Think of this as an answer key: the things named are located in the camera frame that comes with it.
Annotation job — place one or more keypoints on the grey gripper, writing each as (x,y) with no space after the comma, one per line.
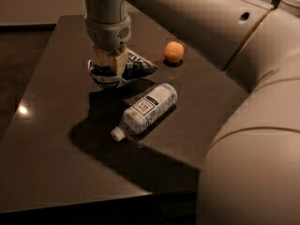
(108,35)

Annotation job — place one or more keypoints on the blue chip bag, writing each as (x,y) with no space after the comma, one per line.
(136,68)

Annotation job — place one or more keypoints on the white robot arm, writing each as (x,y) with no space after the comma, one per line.
(251,172)

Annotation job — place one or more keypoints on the blue plastic water bottle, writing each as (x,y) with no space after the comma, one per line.
(145,112)

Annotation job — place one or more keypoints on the orange fruit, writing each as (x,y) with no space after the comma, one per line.
(173,52)

